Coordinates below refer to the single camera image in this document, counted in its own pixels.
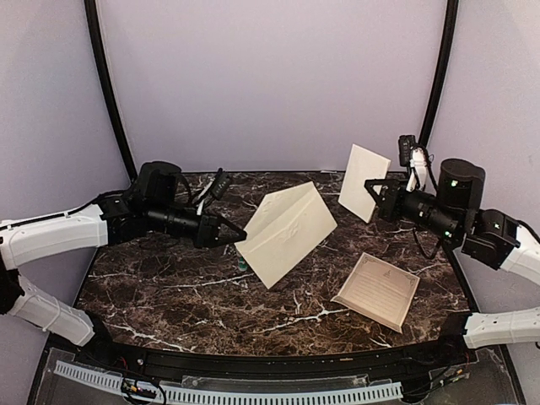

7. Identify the green white glue stick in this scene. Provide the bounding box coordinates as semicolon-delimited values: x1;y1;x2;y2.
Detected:
238;256;249;272

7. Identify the black curved front rail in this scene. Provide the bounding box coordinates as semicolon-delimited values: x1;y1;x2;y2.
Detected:
65;339;478;381

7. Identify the right black frame post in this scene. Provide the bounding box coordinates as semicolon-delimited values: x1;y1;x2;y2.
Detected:
418;0;459;147

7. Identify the white slotted cable duct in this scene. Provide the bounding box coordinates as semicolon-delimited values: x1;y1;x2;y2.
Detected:
54;360;403;404

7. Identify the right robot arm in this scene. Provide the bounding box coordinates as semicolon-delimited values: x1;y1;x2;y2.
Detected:
364;159;539;366

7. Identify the cream paper envelope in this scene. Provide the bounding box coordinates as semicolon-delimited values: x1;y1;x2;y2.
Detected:
235;181;337;289

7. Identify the left black frame post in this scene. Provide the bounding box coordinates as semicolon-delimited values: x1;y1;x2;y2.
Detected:
84;0;138;182

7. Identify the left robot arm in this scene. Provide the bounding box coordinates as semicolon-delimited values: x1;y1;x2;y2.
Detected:
1;161;247;368

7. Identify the cream letter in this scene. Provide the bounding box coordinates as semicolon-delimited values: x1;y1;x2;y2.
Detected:
338;144;392;223

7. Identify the black frame post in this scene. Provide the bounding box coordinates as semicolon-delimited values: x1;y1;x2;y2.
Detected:
84;0;138;182
418;0;459;147

